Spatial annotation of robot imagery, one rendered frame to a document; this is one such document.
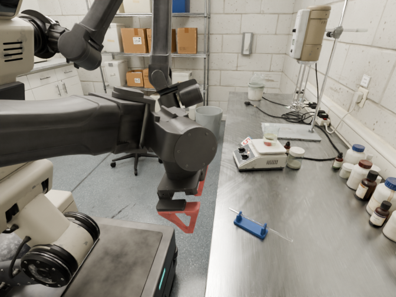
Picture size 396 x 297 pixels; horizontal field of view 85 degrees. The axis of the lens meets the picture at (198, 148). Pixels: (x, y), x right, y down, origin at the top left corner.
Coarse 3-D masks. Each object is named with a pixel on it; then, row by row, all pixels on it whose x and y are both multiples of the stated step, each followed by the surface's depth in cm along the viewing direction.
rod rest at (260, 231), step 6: (240, 210) 68; (240, 216) 68; (234, 222) 67; (240, 222) 67; (246, 222) 67; (252, 222) 67; (246, 228) 65; (252, 228) 65; (258, 228) 65; (264, 228) 62; (258, 234) 63; (264, 234) 63
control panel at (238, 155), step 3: (246, 144) 100; (246, 147) 98; (249, 147) 97; (237, 150) 100; (249, 150) 95; (237, 153) 98; (240, 153) 97; (246, 153) 95; (249, 153) 93; (252, 153) 92; (237, 156) 96; (240, 156) 95; (249, 156) 92; (252, 156) 91; (237, 159) 95; (240, 159) 93; (246, 159) 91; (249, 159) 90; (240, 162) 92; (243, 162) 91
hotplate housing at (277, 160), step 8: (248, 144) 99; (256, 152) 92; (248, 160) 90; (256, 160) 90; (264, 160) 90; (272, 160) 90; (280, 160) 91; (240, 168) 91; (248, 168) 91; (256, 168) 92; (264, 168) 92; (272, 168) 93; (280, 168) 93
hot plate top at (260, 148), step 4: (252, 140) 98; (256, 140) 98; (260, 140) 98; (256, 144) 94; (260, 144) 94; (276, 144) 94; (280, 144) 94; (256, 148) 91; (260, 148) 91; (264, 148) 91; (268, 148) 91; (272, 148) 91; (276, 148) 91; (280, 148) 91; (284, 148) 91; (260, 152) 89; (264, 152) 89; (268, 152) 89; (272, 152) 89; (276, 152) 89; (280, 152) 89; (284, 152) 89
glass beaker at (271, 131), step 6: (264, 126) 93; (270, 126) 94; (276, 126) 93; (264, 132) 93; (270, 132) 90; (276, 132) 90; (264, 138) 93; (270, 138) 91; (276, 138) 91; (264, 144) 94; (270, 144) 92
